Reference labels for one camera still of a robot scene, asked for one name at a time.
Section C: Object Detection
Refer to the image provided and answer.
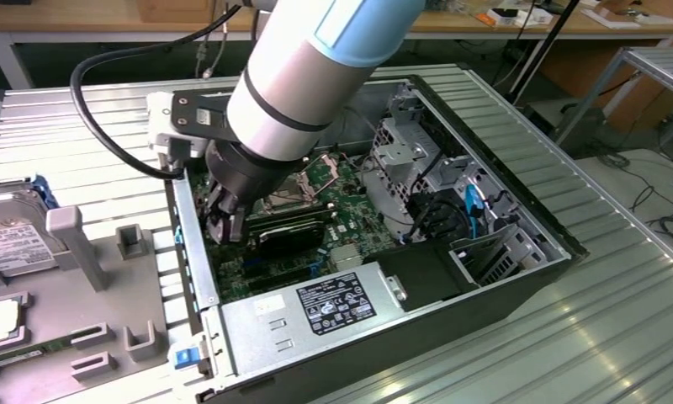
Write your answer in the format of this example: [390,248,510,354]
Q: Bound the black and white box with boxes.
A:
[490,7,532,27]

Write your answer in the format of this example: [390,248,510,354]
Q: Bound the large cardboard box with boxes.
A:
[137,0,242,22]

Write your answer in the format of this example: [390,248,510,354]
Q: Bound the hard disk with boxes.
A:
[0,191,61,278]

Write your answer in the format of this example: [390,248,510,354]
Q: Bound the CPU socket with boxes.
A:
[262,173,316,211]

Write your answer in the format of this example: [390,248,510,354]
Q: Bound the silver socket cover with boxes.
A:
[300,150,344,191]

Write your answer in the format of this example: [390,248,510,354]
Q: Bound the black PC case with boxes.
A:
[161,74,590,404]

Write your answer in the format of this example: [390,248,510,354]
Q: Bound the green motherboard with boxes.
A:
[189,153,406,292]

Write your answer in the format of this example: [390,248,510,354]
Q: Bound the black expansion slot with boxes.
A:
[244,272,318,292]
[240,263,309,282]

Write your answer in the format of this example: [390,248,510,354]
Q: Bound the graphics card with fan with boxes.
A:
[217,218,324,264]

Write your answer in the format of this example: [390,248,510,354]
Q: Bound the silver drive cage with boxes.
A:
[362,83,473,237]

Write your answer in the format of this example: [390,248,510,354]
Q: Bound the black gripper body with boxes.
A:
[204,141,308,208]

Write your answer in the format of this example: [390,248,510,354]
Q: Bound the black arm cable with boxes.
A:
[67,0,273,181]

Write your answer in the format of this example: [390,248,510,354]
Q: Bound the black wire bundle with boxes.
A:
[405,194,468,246]

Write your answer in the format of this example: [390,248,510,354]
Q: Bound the thin grey cable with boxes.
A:
[197,12,230,82]

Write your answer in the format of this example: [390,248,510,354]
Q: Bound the metal slat frame table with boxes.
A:
[552,44,673,148]

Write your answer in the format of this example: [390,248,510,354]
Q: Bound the black pole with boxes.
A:
[506,0,584,104]

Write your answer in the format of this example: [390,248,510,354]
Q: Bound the small silver heatsink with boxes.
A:
[329,247,366,265]

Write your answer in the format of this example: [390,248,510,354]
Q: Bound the silver disk bay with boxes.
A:
[448,226,572,288]

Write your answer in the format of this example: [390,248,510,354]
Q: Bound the wooden desk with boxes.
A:
[0,0,673,90]

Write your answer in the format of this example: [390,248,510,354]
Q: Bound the blue disk bracket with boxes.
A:
[30,174,61,210]

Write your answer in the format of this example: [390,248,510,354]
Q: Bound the blue wire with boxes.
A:
[461,183,488,244]

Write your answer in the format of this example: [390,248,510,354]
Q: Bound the blue case latch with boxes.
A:
[169,347,202,372]

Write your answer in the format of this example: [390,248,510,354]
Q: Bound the grey parts rack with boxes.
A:
[0,205,173,404]

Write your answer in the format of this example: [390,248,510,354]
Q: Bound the black fan shroud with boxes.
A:
[364,242,478,313]

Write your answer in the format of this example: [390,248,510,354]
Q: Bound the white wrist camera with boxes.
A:
[145,91,230,170]

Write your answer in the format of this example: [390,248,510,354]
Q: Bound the silver power supply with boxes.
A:
[217,260,412,380]

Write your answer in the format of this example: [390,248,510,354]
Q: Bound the brown cardboard box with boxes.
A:
[593,0,658,13]

